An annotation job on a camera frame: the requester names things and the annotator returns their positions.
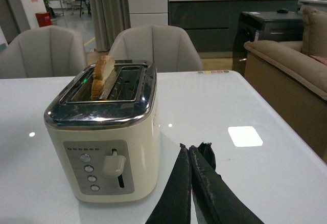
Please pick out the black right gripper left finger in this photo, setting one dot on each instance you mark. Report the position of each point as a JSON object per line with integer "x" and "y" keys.
{"x": 174, "y": 205}

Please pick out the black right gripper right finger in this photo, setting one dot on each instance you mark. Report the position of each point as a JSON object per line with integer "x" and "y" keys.
{"x": 214, "y": 201}

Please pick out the toasted bread slice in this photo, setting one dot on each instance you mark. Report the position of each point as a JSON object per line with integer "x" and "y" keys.
{"x": 104, "y": 77}

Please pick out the cream chrome two-slot toaster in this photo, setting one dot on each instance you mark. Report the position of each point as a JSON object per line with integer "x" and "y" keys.
{"x": 109, "y": 147}

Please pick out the coloured dot sticker strip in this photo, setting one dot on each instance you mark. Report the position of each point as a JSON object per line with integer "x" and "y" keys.
{"x": 213, "y": 72}

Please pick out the beige sofa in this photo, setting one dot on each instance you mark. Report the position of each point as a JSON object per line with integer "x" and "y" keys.
{"x": 291, "y": 77}

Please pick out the grey chair right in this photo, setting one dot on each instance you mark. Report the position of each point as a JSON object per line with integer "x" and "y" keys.
{"x": 168, "y": 47}

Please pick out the grey chair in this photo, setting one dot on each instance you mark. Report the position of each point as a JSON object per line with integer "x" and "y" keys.
{"x": 168, "y": 47}
{"x": 50, "y": 51}

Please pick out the dark grey counter cabinet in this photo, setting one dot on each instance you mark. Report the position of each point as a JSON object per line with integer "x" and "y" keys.
{"x": 212, "y": 24}

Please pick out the grey chair left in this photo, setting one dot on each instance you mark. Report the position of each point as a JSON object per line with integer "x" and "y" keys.
{"x": 50, "y": 51}

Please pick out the black computer mouse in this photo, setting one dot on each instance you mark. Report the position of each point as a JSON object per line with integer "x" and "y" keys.
{"x": 282, "y": 11}

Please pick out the white drawer cabinet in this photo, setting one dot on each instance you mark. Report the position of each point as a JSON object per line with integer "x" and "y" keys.
{"x": 145, "y": 12}

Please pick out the grey curtain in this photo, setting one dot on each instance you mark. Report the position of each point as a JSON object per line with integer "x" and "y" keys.
{"x": 110, "y": 17}

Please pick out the background desk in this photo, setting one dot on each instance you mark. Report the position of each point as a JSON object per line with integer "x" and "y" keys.
{"x": 83, "y": 5}

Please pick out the red bin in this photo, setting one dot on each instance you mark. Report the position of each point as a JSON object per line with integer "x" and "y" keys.
{"x": 43, "y": 19}

